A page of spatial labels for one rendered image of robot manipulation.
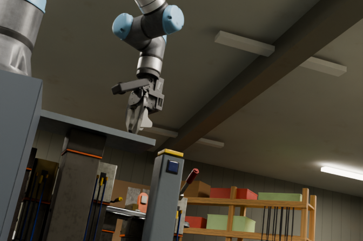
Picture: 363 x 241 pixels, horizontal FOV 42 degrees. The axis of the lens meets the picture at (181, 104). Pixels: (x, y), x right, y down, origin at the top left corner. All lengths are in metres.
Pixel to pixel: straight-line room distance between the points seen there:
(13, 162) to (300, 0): 2.98
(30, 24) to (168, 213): 0.66
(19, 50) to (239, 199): 6.01
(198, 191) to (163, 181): 5.83
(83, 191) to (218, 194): 5.81
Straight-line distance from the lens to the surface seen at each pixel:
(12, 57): 0.93
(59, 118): 1.27
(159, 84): 1.46
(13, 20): 0.97
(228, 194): 6.96
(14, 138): 0.84
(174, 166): 1.37
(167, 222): 1.35
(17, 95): 0.86
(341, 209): 9.40
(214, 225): 6.93
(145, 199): 1.86
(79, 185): 1.28
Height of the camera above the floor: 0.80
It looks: 21 degrees up
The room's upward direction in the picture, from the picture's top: 9 degrees clockwise
